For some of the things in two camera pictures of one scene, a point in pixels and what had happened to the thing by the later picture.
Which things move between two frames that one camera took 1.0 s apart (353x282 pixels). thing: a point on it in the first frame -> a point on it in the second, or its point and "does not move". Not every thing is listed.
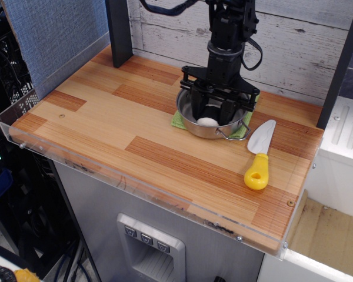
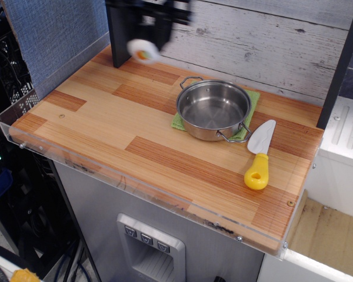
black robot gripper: (222, 79) -> (155, 23)
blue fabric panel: (57, 37) does not move
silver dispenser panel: (148, 255) does not move
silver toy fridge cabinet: (130, 237) does not move
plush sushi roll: (212, 116) -> (143, 51)
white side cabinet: (326, 239) does not move
